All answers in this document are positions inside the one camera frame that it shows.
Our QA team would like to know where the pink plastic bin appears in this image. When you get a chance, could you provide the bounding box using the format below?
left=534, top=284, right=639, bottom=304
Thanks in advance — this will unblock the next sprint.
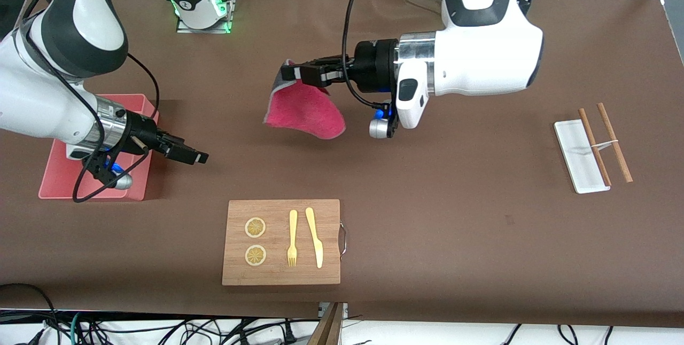
left=38, top=93, right=160, bottom=201

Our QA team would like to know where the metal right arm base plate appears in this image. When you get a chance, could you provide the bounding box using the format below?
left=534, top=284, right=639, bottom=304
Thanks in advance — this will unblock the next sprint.
left=176, top=0, right=236, bottom=34

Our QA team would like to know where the yellow plastic knife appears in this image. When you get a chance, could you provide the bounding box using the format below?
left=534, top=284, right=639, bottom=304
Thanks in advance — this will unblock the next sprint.
left=305, top=207, right=324, bottom=269

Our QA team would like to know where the yellow plastic fork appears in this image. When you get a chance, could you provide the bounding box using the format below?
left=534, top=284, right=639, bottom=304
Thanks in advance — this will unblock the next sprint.
left=287, top=209, right=298, bottom=268

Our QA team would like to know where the red and grey cloth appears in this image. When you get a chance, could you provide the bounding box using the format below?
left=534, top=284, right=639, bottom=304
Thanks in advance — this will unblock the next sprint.
left=263, top=59, right=346, bottom=140

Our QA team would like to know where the small metal bracket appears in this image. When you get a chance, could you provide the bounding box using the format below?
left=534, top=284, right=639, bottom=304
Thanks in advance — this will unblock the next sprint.
left=319, top=302, right=349, bottom=319

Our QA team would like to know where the white rectangular tray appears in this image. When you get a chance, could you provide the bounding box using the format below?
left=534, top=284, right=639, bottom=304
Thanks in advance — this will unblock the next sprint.
left=554, top=119, right=611, bottom=194

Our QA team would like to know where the wooden stick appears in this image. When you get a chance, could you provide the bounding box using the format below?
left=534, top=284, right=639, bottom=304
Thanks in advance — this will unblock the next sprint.
left=579, top=108, right=612, bottom=186
left=597, top=103, right=634, bottom=183

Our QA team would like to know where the wooden cutting board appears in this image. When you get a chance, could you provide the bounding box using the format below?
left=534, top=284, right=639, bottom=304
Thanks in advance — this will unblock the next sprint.
left=222, top=199, right=348, bottom=286

